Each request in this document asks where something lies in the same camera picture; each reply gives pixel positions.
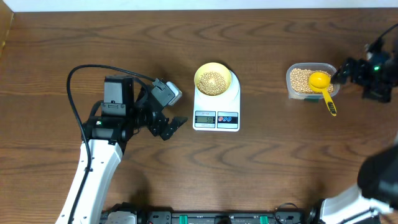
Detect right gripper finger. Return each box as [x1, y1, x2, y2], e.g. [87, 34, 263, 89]
[331, 70, 353, 85]
[340, 57, 358, 73]

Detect yellow measuring scoop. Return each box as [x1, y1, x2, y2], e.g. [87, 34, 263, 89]
[308, 72, 337, 116]

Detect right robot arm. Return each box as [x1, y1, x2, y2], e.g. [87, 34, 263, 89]
[307, 52, 397, 224]

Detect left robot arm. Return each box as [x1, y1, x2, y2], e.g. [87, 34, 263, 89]
[57, 75, 187, 223]

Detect white digital kitchen scale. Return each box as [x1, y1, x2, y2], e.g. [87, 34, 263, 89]
[192, 71, 241, 132]

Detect soybeans in bowl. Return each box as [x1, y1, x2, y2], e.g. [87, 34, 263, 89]
[197, 72, 228, 96]

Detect pale yellow plastic bowl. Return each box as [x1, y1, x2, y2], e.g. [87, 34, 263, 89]
[194, 62, 232, 96]

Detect clear plastic container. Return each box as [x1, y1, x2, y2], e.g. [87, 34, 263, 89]
[286, 63, 340, 100]

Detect soybeans pile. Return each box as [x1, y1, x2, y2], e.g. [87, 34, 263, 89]
[290, 68, 331, 94]

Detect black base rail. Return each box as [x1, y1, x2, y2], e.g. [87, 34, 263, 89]
[99, 202, 311, 224]

